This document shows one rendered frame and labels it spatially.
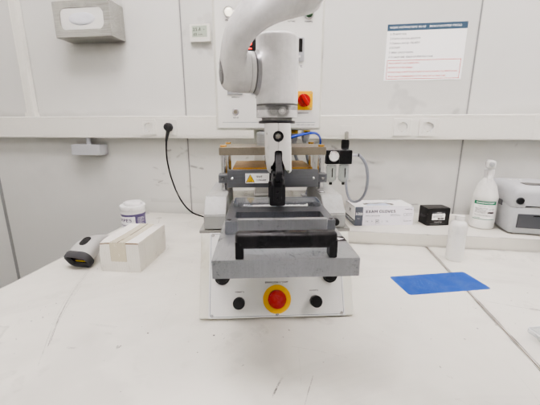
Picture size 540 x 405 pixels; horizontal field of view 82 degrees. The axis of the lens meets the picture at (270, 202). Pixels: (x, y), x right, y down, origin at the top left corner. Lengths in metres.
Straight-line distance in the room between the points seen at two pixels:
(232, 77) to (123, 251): 0.60
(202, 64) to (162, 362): 1.21
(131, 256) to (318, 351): 0.59
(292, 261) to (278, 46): 0.39
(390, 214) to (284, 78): 0.78
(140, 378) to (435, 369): 0.50
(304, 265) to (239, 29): 0.39
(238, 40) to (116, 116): 1.19
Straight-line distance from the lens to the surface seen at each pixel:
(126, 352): 0.70
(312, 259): 0.47
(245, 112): 1.01
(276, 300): 0.71
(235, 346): 0.66
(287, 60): 0.64
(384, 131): 1.40
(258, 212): 0.62
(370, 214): 1.23
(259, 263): 0.47
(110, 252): 1.01
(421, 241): 1.23
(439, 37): 1.53
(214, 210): 0.72
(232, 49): 0.58
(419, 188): 1.51
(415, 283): 0.95
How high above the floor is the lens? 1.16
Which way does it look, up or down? 13 degrees down
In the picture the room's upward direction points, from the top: straight up
